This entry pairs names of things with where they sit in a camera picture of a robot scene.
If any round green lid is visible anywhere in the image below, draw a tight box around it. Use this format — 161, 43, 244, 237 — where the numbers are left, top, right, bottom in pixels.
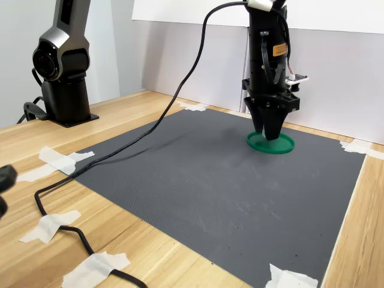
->
246, 131, 296, 155

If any white partition panel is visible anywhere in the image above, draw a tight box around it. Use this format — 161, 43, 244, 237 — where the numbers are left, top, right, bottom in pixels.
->
131, 0, 256, 114
245, 0, 384, 145

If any dark grey mat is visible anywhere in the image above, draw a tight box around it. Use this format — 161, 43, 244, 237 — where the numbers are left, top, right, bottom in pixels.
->
58, 107, 367, 288

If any black blurred object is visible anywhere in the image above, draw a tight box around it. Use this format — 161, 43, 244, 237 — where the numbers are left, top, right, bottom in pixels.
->
0, 164, 18, 220

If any white camera box with board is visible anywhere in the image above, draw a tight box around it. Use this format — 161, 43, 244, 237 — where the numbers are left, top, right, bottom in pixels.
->
283, 73, 310, 92

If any black camera cable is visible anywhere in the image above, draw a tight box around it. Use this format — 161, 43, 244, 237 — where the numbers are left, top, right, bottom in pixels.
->
34, 1, 250, 288

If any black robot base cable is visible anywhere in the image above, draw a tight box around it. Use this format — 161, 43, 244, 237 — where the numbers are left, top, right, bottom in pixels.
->
16, 95, 49, 124

